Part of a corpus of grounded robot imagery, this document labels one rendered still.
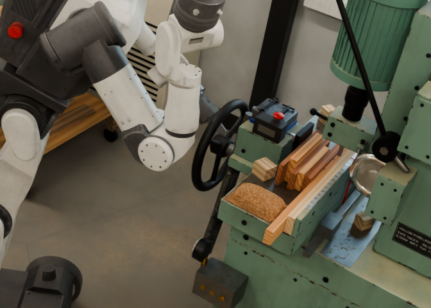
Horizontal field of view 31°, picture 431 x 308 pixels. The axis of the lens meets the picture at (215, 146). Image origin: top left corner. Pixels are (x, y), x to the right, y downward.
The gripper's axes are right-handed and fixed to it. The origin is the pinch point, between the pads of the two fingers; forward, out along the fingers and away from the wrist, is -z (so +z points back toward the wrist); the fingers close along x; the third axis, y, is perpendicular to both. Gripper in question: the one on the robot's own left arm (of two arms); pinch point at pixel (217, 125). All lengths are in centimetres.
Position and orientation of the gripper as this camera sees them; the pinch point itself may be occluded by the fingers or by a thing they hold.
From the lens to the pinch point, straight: 236.9
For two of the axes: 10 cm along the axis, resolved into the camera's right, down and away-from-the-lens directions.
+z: -6.4, -7.7, 0.3
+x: -1.9, 1.3, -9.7
